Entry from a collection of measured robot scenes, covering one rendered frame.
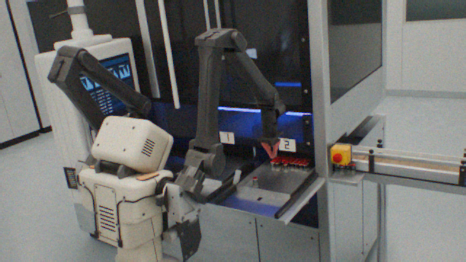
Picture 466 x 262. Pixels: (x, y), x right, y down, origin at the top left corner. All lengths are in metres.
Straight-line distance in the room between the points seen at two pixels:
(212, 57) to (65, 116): 1.00
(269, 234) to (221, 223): 0.31
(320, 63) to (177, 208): 0.90
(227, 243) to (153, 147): 1.29
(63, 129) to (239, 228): 1.05
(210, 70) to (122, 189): 0.43
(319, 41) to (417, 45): 4.69
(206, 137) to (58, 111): 0.99
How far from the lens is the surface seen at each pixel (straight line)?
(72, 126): 2.04
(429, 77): 6.46
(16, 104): 6.58
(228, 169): 2.09
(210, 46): 1.23
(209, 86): 1.23
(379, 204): 2.09
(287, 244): 2.24
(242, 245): 2.42
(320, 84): 1.80
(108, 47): 2.19
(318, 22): 1.76
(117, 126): 1.34
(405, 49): 6.44
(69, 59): 1.36
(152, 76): 2.34
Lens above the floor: 1.73
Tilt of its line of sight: 19 degrees down
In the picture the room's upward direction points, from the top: 7 degrees counter-clockwise
